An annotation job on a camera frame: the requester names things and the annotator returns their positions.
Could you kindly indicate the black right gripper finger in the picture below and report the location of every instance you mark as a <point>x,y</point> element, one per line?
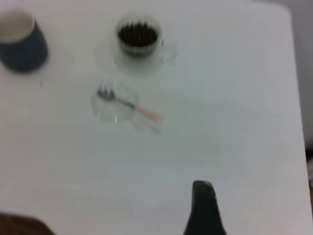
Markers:
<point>204,215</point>

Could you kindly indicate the dark grey-blue ceramic mug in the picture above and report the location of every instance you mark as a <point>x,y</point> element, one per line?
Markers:
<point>24,54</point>

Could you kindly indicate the clear glass saucer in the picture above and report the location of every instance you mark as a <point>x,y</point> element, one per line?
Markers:
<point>110,112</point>

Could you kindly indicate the dark coffee beans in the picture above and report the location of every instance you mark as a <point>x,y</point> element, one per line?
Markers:
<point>137,34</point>

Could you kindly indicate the clear double-wall glass mug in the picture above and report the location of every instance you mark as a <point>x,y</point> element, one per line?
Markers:
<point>141,55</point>

